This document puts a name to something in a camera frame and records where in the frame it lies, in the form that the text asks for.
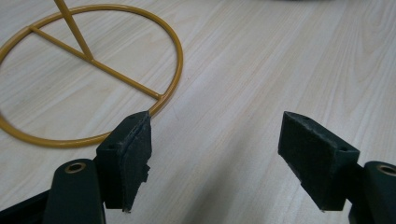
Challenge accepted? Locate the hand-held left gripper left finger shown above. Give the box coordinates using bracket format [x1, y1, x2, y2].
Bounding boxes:
[93, 110, 153, 214]

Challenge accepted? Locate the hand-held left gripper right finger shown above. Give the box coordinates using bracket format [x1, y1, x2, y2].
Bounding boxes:
[277, 110, 363, 212]

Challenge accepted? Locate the yellow metal ring stand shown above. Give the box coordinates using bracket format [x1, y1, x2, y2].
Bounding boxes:
[0, 0, 184, 149]

